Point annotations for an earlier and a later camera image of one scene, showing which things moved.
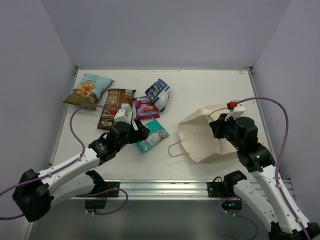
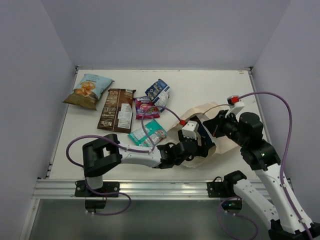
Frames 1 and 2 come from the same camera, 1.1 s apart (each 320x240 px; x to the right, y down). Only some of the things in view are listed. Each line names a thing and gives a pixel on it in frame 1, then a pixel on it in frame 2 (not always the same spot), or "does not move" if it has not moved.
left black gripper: [136, 131] to [200, 148]
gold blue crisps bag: [88, 91] does not move
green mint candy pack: [157, 132] does not move
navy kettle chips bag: [159, 93] does not move
